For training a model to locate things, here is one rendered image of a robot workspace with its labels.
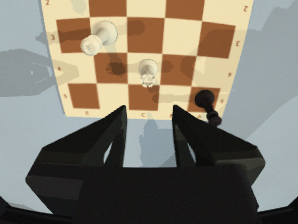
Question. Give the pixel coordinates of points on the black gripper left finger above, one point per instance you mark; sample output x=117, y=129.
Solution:
x=89, y=144

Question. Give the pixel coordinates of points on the white king chess piece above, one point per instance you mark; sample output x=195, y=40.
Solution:
x=103, y=31

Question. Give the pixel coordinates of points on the cream and brown chessboard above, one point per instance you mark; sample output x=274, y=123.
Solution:
x=196, y=45

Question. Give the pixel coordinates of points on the black chess piece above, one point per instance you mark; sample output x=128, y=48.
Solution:
x=204, y=99

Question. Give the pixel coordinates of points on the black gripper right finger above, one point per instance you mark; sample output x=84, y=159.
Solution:
x=212, y=146

